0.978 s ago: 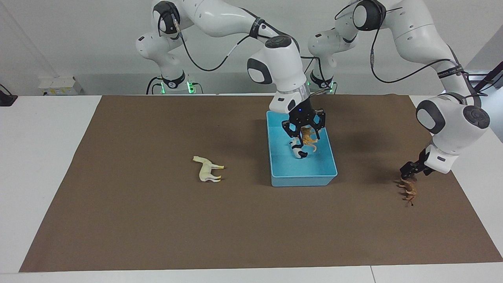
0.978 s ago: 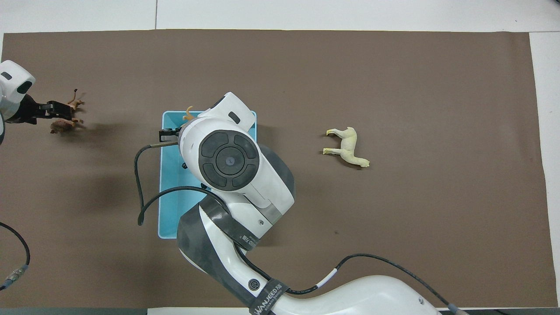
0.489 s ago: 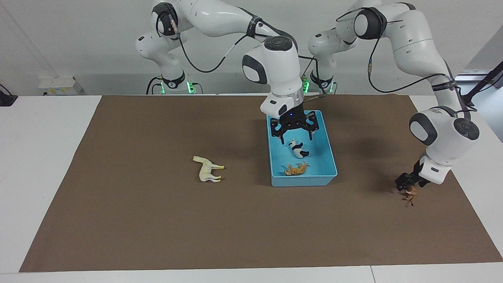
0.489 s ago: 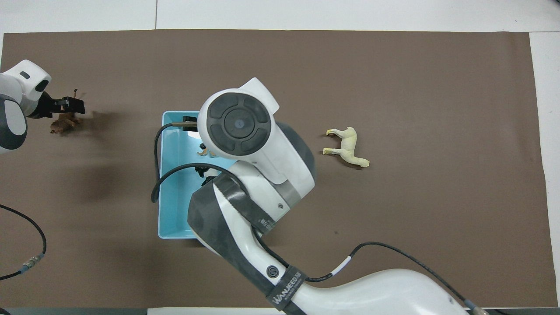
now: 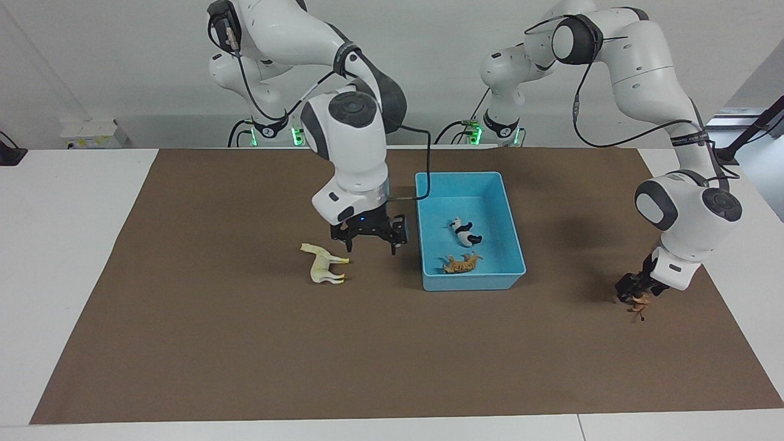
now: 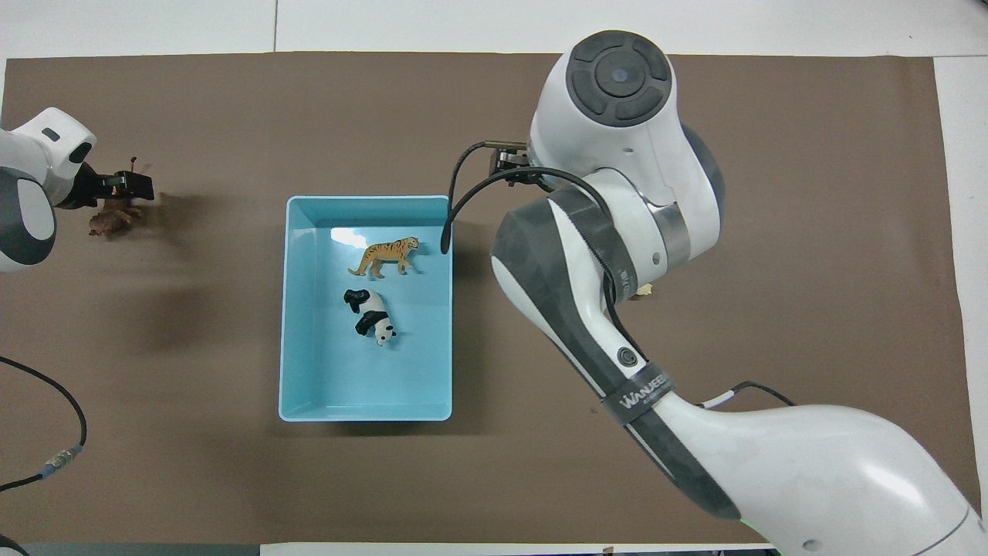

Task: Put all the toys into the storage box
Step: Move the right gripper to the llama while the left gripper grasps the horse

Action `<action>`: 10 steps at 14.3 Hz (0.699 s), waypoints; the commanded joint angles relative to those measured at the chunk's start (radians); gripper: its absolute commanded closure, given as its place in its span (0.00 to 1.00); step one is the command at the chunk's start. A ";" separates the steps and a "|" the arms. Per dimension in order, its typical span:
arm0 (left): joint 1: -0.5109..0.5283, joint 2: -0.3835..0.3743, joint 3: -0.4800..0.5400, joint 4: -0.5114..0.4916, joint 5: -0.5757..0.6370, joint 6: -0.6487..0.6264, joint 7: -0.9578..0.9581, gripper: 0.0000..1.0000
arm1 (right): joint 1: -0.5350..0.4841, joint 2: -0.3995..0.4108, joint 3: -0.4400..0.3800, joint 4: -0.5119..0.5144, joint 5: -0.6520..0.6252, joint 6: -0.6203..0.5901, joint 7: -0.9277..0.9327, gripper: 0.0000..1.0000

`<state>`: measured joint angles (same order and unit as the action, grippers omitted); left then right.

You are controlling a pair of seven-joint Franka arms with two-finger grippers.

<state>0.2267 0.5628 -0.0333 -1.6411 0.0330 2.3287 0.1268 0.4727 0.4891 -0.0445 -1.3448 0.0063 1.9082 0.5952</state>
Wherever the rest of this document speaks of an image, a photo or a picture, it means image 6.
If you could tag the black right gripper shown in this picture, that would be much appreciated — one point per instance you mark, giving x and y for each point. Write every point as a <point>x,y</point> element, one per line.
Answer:
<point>513,164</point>

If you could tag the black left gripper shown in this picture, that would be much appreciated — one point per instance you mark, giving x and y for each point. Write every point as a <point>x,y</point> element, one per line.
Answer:
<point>81,189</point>

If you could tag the brown animal toy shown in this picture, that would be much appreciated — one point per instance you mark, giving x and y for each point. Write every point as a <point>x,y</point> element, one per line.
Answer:
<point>112,220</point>

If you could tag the orange striped tiger toy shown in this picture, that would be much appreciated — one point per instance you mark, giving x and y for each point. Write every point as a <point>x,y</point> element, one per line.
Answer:
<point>384,255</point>

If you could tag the cream white horse toy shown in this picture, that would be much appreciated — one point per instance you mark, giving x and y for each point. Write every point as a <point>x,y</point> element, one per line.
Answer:
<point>643,291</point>

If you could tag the black and white panda toy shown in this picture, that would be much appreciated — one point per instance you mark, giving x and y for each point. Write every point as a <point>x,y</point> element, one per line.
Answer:
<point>370,309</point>

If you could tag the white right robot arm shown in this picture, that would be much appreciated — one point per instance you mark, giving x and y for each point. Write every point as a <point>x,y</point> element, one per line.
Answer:
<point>617,77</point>

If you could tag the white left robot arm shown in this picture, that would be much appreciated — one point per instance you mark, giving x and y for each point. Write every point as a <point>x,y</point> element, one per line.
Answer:
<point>31,147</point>

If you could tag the light blue storage box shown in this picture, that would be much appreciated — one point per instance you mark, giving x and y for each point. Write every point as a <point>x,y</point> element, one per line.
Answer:
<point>324,378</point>

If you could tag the brown paper table mat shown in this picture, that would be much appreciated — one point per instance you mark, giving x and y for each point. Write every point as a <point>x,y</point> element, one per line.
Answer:
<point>231,463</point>

